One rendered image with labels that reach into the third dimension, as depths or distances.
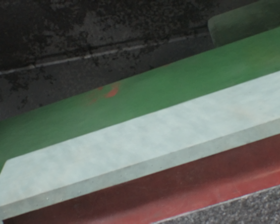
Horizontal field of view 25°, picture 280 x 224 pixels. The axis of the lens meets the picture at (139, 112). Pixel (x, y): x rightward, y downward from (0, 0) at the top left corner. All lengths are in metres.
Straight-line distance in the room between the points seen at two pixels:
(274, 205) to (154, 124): 0.14
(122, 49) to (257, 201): 0.85
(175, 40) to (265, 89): 0.77
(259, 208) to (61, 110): 0.36
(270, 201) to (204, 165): 0.07
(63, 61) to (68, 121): 0.62
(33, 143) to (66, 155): 0.14
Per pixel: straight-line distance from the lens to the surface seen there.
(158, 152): 0.56
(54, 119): 0.82
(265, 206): 0.58
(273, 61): 0.74
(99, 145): 0.62
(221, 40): 1.17
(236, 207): 0.58
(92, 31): 1.38
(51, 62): 1.41
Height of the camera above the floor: 1.33
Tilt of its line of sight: 68 degrees down
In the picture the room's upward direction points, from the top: 177 degrees counter-clockwise
